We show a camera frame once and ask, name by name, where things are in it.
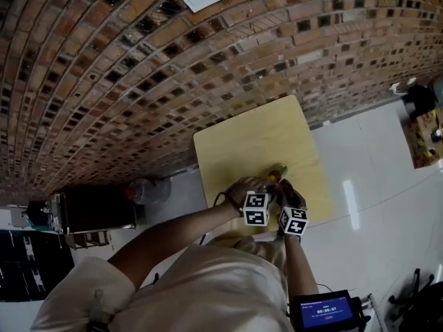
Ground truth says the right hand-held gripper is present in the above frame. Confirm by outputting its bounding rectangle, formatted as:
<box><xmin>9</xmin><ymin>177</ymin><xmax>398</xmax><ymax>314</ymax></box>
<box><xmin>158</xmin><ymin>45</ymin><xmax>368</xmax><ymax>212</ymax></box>
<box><xmin>278</xmin><ymin>205</ymin><xmax>310</xmax><ymax>237</ymax></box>

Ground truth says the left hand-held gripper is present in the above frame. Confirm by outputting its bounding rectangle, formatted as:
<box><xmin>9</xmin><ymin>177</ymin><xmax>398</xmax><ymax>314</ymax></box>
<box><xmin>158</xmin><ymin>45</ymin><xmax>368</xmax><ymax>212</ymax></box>
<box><xmin>242</xmin><ymin>184</ymin><xmax>278</xmax><ymax>227</ymax></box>

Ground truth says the dark brown cloth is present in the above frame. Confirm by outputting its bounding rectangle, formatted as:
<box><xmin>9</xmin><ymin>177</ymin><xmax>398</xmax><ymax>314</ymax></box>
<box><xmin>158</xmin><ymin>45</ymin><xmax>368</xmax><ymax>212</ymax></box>
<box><xmin>275</xmin><ymin>178</ymin><xmax>307</xmax><ymax>210</ymax></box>

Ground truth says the yellow bottle with dark cap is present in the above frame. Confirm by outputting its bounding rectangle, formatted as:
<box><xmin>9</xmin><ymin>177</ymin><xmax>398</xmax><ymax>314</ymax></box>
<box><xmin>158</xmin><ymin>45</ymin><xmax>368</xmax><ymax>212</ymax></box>
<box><xmin>266</xmin><ymin>163</ymin><xmax>289</xmax><ymax>186</ymax></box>

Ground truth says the person's left forearm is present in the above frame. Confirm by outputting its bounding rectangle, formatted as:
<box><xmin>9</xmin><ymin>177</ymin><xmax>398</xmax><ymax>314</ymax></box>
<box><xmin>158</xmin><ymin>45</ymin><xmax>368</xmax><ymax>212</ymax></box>
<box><xmin>108</xmin><ymin>202</ymin><xmax>244</xmax><ymax>292</ymax></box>

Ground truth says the person's right forearm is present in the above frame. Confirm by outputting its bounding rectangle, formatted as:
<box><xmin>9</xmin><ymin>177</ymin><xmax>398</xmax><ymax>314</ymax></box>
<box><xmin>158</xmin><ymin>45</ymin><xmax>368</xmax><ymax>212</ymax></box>
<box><xmin>283</xmin><ymin>235</ymin><xmax>320</xmax><ymax>299</ymax></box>

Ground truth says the person's left hand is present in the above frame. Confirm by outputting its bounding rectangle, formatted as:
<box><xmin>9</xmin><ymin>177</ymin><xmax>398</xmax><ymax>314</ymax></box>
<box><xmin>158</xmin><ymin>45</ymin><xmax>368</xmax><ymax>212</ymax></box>
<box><xmin>226</xmin><ymin>176</ymin><xmax>266</xmax><ymax>216</ymax></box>

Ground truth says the person's beige clothing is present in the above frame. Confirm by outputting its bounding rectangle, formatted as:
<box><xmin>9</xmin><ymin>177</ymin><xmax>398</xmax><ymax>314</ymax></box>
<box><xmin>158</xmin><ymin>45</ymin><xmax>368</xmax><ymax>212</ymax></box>
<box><xmin>30</xmin><ymin>232</ymin><xmax>296</xmax><ymax>332</ymax></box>

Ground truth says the black tablet with blue screen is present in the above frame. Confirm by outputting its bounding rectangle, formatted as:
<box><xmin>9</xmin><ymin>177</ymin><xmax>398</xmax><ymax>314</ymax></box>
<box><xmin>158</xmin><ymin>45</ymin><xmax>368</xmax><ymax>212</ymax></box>
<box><xmin>293</xmin><ymin>288</ymin><xmax>372</xmax><ymax>332</ymax></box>

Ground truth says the white metal rack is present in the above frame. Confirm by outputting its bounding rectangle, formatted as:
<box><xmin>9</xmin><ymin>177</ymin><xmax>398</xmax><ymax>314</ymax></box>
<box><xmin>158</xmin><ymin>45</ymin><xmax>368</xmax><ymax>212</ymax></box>
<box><xmin>366</xmin><ymin>292</ymin><xmax>389</xmax><ymax>332</ymax></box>

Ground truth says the black office chair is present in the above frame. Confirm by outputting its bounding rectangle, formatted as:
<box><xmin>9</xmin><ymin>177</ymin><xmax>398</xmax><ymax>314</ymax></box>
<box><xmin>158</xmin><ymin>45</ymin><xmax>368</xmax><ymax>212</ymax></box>
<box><xmin>387</xmin><ymin>268</ymin><xmax>443</xmax><ymax>332</ymax></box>

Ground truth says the cardboard box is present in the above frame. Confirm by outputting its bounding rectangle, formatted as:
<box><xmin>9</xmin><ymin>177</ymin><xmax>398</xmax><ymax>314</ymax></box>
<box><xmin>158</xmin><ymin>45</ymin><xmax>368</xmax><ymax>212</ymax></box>
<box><xmin>402</xmin><ymin>110</ymin><xmax>443</xmax><ymax>170</ymax></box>

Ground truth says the black metal cart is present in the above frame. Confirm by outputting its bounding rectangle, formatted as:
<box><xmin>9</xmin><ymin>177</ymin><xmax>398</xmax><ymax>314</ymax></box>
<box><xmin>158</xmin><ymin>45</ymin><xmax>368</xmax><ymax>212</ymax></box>
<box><xmin>27</xmin><ymin>185</ymin><xmax>138</xmax><ymax>237</ymax></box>

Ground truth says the small wooden rack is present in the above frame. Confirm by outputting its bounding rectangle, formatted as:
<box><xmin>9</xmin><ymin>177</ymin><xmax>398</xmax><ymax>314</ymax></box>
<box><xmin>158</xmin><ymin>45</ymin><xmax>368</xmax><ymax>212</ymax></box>
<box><xmin>65</xmin><ymin>230</ymin><xmax>110</xmax><ymax>250</ymax></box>

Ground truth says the white power plug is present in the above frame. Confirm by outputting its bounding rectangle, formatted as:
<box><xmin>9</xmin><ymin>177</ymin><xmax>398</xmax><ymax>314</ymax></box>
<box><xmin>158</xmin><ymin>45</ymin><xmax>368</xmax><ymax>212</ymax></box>
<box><xmin>388</xmin><ymin>77</ymin><xmax>418</xmax><ymax>97</ymax></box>

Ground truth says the black bag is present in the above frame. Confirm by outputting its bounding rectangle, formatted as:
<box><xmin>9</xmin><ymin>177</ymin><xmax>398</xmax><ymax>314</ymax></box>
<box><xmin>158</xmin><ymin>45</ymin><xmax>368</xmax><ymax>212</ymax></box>
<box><xmin>402</xmin><ymin>84</ymin><xmax>438</xmax><ymax>119</ymax></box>

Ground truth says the white plastic jug red label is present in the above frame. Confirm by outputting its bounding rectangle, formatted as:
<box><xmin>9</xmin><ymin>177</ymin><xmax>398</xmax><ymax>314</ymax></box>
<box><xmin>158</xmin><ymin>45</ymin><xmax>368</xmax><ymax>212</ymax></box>
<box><xmin>432</xmin><ymin>75</ymin><xmax>443</xmax><ymax>104</ymax></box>

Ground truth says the black computer case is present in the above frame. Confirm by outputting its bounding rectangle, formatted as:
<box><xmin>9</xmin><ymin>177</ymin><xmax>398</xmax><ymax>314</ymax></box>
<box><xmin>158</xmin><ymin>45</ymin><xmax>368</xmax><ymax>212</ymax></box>
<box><xmin>0</xmin><ymin>230</ymin><xmax>75</xmax><ymax>302</ymax></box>

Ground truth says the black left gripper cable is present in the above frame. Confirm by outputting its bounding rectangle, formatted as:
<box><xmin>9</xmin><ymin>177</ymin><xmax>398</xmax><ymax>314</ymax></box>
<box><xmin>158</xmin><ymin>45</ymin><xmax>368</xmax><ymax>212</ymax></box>
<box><xmin>198</xmin><ymin>191</ymin><xmax>244</xmax><ymax>247</ymax></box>

